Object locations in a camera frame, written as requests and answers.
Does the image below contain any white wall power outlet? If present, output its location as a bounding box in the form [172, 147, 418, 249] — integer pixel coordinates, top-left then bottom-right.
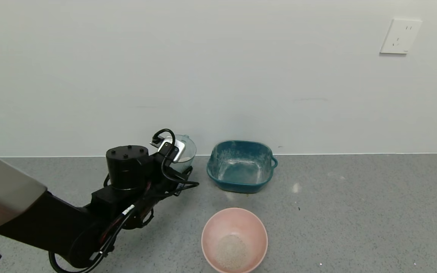
[379, 18, 422, 55]

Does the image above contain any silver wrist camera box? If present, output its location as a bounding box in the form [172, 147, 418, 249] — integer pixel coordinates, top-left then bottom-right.
[157, 137, 186, 163]

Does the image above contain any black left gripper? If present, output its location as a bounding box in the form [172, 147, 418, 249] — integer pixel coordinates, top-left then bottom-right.
[165, 165, 194, 197]

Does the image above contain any teal square plastic tray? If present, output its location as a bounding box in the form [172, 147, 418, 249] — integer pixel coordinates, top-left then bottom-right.
[206, 140, 278, 194]

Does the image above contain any white powder pile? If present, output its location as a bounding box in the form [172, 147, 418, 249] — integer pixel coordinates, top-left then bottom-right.
[215, 234, 250, 270]

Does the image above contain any pink round bowl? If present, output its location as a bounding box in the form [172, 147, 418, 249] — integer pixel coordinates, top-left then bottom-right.
[201, 207, 269, 273]

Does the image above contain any clear ribbed plastic cup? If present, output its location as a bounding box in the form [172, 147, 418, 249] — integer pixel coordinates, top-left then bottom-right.
[167, 135, 197, 174]

